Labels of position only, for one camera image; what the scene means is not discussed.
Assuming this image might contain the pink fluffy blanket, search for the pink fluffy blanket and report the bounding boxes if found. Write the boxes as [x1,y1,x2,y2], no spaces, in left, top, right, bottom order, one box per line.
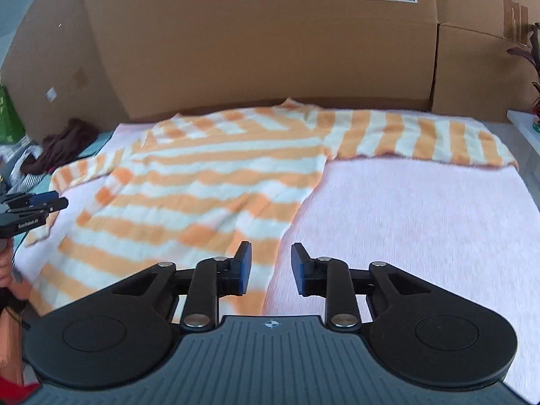
[12,110,540,403]

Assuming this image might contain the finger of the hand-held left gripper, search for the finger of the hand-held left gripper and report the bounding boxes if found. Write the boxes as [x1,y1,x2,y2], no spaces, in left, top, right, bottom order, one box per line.
[17,197,69,222]
[4,191,60,209]

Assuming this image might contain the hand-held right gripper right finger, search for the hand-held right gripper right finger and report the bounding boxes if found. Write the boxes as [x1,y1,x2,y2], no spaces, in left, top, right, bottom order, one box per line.
[291,242,429,333]

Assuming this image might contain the black white striped cloth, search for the black white striped cloth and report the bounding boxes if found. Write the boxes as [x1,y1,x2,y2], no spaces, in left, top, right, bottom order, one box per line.
[0,142,48,195]

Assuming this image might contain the person's left hand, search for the person's left hand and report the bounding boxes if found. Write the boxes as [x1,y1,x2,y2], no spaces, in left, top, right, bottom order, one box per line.
[0,242,25,301]

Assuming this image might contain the red-leaf plant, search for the red-leaf plant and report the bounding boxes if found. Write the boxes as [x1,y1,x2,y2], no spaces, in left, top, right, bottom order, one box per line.
[506,22,540,121]

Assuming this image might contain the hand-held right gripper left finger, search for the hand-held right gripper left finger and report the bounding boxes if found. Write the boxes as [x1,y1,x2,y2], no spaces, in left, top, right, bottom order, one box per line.
[112,240,253,332]

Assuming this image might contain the white table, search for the white table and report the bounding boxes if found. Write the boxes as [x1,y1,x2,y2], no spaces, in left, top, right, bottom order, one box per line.
[506,109,540,173]

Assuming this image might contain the large cardboard box white label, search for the large cardboard box white label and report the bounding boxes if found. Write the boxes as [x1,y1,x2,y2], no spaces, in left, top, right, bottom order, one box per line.
[80,0,439,122]

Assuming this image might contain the dark brown cloth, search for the dark brown cloth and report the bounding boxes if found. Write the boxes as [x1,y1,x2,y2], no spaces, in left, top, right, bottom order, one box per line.
[21,117,103,177]

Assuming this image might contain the green shopping bag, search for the green shopping bag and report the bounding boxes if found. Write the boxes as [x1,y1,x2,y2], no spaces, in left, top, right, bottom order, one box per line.
[0,83,27,145]

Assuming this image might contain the orange white striped shirt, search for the orange white striped shirt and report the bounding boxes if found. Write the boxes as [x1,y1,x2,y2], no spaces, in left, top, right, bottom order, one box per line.
[25,97,519,317]

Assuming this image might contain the cardboard box with small label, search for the cardboard box with small label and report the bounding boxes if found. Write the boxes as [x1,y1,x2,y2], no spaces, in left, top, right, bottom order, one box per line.
[0,0,129,146]

